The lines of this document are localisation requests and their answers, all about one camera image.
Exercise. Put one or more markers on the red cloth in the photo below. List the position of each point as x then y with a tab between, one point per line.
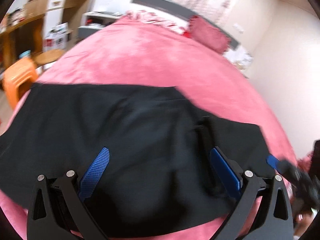
187	33

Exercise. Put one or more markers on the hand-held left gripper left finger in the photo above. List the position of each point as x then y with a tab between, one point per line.
96	170

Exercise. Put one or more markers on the grey and white headboard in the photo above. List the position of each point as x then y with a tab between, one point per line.
160	2

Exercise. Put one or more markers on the white printed appliance box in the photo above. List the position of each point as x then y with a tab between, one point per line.
56	37

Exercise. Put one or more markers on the wooden desk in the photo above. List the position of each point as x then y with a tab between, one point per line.
22	30

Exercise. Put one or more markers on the white and grey nightstand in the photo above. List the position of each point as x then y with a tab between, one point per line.
105	7

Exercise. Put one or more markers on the small blue and white tub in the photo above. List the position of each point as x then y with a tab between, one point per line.
25	54

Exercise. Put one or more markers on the pink floral clothes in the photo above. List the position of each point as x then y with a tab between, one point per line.
152	20

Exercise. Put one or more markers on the white wall socket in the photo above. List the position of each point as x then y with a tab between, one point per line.
238	28

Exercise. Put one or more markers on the white and wood drawer cabinet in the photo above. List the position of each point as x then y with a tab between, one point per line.
56	7

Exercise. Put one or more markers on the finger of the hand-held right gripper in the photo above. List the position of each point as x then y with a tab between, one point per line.
273	162

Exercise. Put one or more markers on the white nightstand with lamp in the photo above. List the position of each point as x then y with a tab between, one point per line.
238	60

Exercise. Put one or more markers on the red ruffled pillow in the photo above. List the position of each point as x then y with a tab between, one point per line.
211	33

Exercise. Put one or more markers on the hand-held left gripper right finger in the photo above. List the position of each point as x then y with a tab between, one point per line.
225	172

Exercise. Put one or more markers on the black embroidered pants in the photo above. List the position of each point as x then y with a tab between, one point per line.
112	130

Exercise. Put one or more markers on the pink fleece bed blanket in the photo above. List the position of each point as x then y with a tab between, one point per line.
150	60

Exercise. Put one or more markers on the round wooden stool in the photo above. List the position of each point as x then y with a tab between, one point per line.
48	56

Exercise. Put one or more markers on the orange plastic stool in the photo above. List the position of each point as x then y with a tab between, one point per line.
20	77

